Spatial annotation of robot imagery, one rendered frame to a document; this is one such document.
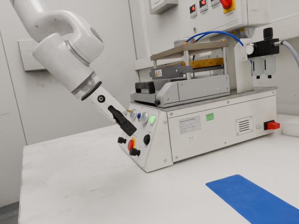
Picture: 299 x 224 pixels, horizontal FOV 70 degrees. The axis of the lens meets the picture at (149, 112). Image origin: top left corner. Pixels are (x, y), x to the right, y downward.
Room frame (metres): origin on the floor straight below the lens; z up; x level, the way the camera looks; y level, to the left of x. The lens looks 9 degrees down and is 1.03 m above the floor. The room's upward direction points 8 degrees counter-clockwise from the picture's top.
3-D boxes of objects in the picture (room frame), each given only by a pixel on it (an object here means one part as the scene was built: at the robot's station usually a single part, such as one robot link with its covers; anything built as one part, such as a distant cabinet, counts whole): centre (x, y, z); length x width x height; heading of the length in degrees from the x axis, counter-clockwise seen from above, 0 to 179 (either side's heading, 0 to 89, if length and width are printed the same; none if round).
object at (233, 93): (0.85, -0.20, 0.93); 0.46 x 0.35 x 0.01; 111
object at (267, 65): (0.68, -0.36, 1.05); 0.15 x 0.05 x 0.15; 21
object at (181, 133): (0.82, -0.16, 0.84); 0.53 x 0.37 x 0.17; 111
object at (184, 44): (0.83, -0.20, 1.08); 0.31 x 0.24 x 0.13; 21
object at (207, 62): (0.83, -0.17, 1.07); 0.22 x 0.17 x 0.10; 21
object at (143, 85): (0.77, 0.01, 0.99); 0.15 x 0.02 x 0.04; 21
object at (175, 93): (0.68, -0.14, 0.96); 0.26 x 0.05 x 0.07; 111
